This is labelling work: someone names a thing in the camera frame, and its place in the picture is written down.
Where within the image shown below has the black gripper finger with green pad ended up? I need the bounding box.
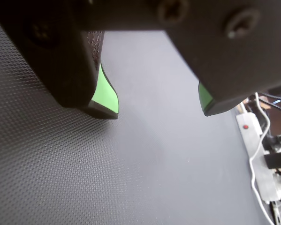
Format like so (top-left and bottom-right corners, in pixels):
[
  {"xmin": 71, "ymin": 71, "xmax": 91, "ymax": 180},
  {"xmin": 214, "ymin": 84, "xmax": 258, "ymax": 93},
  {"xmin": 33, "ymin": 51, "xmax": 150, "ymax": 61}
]
[
  {"xmin": 0, "ymin": 0, "xmax": 120, "ymax": 120},
  {"xmin": 159, "ymin": 0, "xmax": 281, "ymax": 117}
]

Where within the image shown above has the black plug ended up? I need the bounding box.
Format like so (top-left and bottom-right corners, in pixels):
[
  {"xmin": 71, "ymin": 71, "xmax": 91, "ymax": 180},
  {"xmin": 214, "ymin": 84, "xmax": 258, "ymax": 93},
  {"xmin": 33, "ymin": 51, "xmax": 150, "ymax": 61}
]
[{"xmin": 263, "ymin": 151, "xmax": 281, "ymax": 170}]

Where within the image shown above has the grey textured mat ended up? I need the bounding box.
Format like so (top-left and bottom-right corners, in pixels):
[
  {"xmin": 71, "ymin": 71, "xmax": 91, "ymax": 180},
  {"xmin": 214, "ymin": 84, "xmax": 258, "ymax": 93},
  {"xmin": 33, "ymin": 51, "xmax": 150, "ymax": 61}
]
[{"xmin": 0, "ymin": 11, "xmax": 276, "ymax": 225}]

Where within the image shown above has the thin black cable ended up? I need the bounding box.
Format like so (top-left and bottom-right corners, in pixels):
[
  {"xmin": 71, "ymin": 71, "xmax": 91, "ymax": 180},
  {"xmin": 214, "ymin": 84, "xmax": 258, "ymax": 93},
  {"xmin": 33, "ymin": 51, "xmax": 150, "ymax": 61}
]
[{"xmin": 257, "ymin": 92, "xmax": 281, "ymax": 126}]

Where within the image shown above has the white power strip red switch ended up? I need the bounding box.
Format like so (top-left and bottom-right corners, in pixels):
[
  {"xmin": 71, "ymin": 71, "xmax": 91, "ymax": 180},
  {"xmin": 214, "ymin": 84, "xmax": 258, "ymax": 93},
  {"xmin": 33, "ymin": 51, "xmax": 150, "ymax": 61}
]
[{"xmin": 235, "ymin": 112, "xmax": 281, "ymax": 204}]

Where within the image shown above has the white cable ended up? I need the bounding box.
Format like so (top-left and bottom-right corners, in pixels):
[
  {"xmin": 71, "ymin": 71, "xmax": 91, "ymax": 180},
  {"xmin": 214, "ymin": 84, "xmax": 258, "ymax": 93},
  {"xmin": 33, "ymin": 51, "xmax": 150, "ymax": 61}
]
[{"xmin": 249, "ymin": 92, "xmax": 276, "ymax": 225}]

